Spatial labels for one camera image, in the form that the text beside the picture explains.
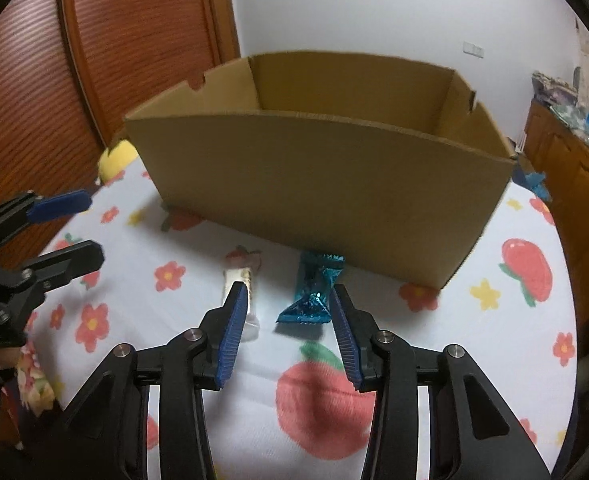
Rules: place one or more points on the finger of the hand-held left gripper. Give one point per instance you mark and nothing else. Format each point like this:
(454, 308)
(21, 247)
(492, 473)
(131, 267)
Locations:
(59, 206)
(69, 260)

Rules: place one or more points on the dark floral cloth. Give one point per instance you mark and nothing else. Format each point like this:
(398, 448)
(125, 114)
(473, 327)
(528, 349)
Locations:
(34, 385)

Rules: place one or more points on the person's left hand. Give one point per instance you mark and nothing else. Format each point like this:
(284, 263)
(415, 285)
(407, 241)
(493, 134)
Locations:
(5, 357)

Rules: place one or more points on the blue crumpled wrapper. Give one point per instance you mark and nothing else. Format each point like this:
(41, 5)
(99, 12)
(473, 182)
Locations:
(535, 184)

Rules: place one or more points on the white snack bar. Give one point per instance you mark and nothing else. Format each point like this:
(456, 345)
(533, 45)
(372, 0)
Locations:
(242, 275)

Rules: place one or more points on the wooden dresser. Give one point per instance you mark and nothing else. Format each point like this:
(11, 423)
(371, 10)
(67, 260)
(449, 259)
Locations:
(574, 185)

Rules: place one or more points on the yellow plush pillow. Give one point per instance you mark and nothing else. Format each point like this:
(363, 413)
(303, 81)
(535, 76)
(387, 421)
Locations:
(117, 160)

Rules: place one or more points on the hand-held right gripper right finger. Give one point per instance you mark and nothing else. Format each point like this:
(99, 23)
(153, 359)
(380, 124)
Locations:
(344, 335)

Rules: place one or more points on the teal foil candy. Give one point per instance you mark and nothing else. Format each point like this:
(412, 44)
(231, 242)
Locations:
(314, 285)

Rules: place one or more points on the cardboard box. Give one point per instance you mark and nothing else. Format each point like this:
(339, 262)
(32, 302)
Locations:
(324, 185)

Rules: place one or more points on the wooden ribbed closet door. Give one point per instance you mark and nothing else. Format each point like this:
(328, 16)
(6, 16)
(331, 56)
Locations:
(124, 60)

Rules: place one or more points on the white wall switch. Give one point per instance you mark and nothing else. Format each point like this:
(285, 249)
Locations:
(473, 49)

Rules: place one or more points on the pile of folded cloths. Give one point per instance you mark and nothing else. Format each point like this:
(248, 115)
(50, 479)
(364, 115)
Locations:
(554, 87)

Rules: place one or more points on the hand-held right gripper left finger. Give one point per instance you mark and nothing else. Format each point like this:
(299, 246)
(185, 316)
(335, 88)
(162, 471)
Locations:
(232, 332)

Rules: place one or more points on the beige curtain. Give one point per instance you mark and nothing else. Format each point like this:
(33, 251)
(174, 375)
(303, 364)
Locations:
(586, 70)

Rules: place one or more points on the strawberry flower printed sheet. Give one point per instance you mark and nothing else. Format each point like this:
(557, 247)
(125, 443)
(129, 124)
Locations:
(449, 360)

